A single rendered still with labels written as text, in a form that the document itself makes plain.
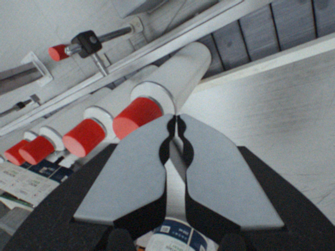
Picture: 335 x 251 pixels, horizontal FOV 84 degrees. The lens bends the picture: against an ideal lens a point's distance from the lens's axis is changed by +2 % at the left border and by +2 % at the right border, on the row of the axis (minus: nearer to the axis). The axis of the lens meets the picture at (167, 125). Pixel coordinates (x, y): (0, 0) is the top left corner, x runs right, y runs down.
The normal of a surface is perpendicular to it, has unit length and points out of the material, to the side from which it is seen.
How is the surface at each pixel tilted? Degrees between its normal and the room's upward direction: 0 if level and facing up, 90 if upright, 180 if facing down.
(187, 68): 90
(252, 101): 0
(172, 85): 90
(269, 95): 0
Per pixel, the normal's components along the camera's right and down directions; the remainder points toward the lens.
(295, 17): -0.39, 0.57
